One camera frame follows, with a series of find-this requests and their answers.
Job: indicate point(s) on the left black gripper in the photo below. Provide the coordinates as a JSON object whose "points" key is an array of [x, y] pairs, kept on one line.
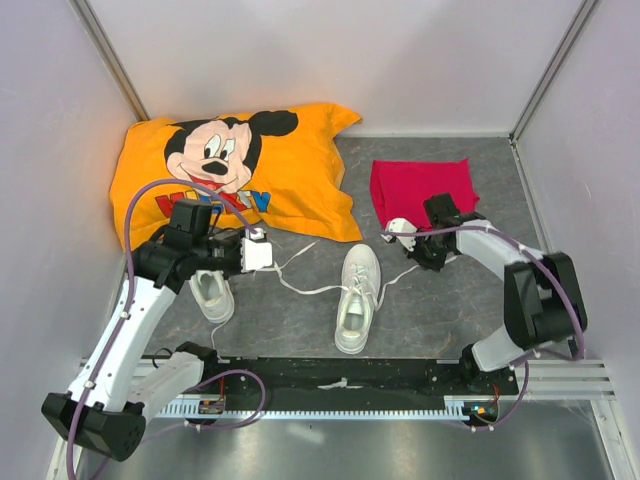
{"points": [[236, 239]]}

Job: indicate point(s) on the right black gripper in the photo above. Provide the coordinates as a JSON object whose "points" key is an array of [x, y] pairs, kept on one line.
{"points": [[434, 265]]}

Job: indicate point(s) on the white sneaker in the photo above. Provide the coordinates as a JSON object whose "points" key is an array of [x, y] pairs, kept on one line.
{"points": [[244, 311], [361, 295]]}

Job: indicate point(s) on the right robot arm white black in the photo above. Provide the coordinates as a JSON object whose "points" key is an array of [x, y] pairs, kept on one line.
{"points": [[543, 304]]}

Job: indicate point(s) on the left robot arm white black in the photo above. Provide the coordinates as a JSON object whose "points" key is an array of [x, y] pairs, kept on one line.
{"points": [[103, 410]]}

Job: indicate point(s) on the red folded cloth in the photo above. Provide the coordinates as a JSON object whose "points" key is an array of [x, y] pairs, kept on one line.
{"points": [[399, 188]]}

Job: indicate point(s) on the orange Mickey Mouse pillow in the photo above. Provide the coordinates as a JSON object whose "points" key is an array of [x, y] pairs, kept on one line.
{"points": [[280, 167]]}

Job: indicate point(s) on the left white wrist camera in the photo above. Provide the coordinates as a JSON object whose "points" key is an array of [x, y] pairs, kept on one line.
{"points": [[256, 250]]}

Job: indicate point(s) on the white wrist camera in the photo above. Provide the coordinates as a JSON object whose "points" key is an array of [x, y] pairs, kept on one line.
{"points": [[256, 250], [402, 230]]}

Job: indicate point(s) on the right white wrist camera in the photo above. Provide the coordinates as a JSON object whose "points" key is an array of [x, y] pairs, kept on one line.
{"points": [[402, 230]]}

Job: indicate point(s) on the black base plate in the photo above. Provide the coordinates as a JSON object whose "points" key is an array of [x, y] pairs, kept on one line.
{"points": [[344, 384]]}

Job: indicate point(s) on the slotted aluminium cable duct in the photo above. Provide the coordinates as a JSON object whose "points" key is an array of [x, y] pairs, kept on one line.
{"points": [[199, 408]]}

